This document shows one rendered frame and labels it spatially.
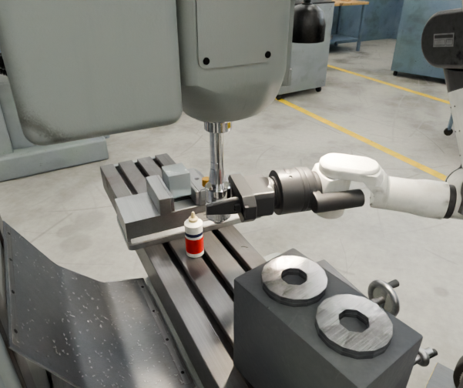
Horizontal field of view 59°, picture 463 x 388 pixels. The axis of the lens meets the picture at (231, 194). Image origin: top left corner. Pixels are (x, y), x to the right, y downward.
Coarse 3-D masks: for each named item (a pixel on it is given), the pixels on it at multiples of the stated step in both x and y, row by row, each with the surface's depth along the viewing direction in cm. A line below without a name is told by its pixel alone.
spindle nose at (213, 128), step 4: (204, 124) 68; (208, 124) 66; (212, 124) 66; (216, 124) 66; (220, 124) 66; (224, 124) 66; (204, 128) 68; (208, 128) 67; (212, 128) 66; (216, 128) 66; (220, 128) 66; (224, 128) 67; (212, 132) 67; (216, 132) 67; (220, 132) 67
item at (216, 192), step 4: (208, 184) 74; (224, 184) 74; (228, 184) 74; (208, 188) 73; (212, 188) 73; (216, 188) 73; (220, 188) 73; (224, 188) 73; (228, 188) 73; (208, 192) 73; (212, 192) 72; (216, 192) 72; (220, 192) 72; (224, 192) 73; (228, 192) 74
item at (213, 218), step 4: (208, 196) 73; (212, 196) 73; (216, 196) 73; (220, 196) 73; (224, 196) 73; (228, 196) 74; (208, 200) 74; (212, 200) 73; (216, 200) 73; (208, 216) 76; (212, 216) 75; (216, 216) 75; (220, 216) 75; (224, 216) 75; (228, 216) 76; (212, 220) 76; (216, 220) 75; (220, 220) 75; (224, 220) 76
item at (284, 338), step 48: (240, 288) 56; (288, 288) 54; (336, 288) 55; (240, 336) 61; (288, 336) 50; (336, 336) 47; (384, 336) 47; (288, 384) 54; (336, 384) 45; (384, 384) 46
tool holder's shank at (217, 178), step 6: (210, 132) 68; (210, 138) 69; (216, 138) 68; (222, 138) 69; (210, 144) 69; (216, 144) 69; (222, 144) 69; (210, 150) 70; (216, 150) 69; (222, 150) 70; (210, 156) 71; (216, 156) 70; (222, 156) 70; (210, 162) 71; (216, 162) 71; (222, 162) 71; (210, 168) 72; (216, 168) 71; (222, 168) 72; (210, 174) 72; (216, 174) 72; (222, 174) 72; (210, 180) 73; (216, 180) 72; (222, 180) 72; (216, 186) 73
